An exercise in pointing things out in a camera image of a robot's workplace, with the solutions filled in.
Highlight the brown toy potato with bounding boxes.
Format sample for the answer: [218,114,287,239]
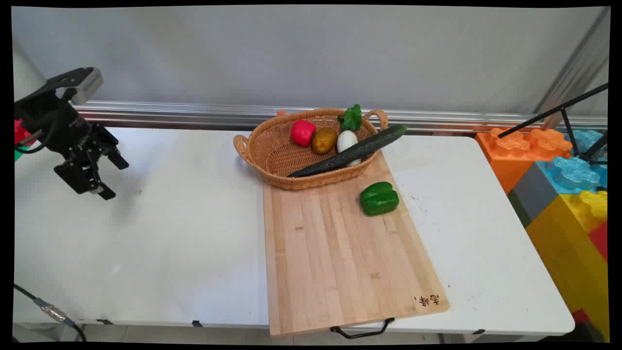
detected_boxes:
[312,127,339,155]

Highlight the blue giant building block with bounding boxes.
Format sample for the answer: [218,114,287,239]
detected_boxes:
[563,128,608,162]
[535,156,608,195]

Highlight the aluminium post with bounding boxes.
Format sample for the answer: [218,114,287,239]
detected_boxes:
[535,7,611,115]

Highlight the wooden cutting board black handle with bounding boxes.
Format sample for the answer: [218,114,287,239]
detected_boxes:
[262,151,450,340]

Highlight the orange giant building block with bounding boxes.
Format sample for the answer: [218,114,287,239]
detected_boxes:
[475,127,574,195]

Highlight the aluminium rail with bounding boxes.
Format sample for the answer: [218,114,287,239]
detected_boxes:
[72,101,608,135]

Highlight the red giant building block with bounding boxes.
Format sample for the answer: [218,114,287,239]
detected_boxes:
[587,221,609,263]

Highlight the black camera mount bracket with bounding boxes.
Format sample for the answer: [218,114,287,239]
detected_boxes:
[43,67,95,104]

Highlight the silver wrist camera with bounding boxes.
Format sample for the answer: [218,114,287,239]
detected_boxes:
[71,68,104,105]

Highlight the red plastic object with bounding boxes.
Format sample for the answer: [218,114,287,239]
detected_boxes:
[14,119,33,146]

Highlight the dark green toy cucumber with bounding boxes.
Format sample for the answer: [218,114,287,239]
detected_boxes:
[288,124,408,178]

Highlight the red toy bell pepper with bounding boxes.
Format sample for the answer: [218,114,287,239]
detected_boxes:
[291,120,317,148]

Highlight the woven wicker basket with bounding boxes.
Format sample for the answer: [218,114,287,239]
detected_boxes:
[233,108,389,191]

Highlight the yellow giant building block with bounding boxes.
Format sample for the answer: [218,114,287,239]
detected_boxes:
[525,190,610,342]

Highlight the green toy bell pepper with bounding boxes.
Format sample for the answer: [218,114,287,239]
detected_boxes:
[360,182,400,217]

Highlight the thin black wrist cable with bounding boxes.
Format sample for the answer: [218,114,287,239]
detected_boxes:
[14,127,53,155]

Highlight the black tripod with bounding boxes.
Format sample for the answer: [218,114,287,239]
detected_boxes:
[498,83,609,166]

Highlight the black cable with silver connector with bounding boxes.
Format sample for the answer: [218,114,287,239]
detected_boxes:
[14,284,87,342]

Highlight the grey giant building block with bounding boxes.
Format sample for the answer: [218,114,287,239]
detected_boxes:
[507,162,560,228]

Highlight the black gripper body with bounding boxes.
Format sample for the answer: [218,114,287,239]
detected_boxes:
[14,89,100,165]

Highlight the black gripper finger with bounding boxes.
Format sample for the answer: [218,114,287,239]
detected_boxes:
[53,157,117,201]
[90,123,130,171]

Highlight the white toy radish green leaves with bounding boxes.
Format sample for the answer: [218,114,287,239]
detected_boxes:
[337,104,363,167]

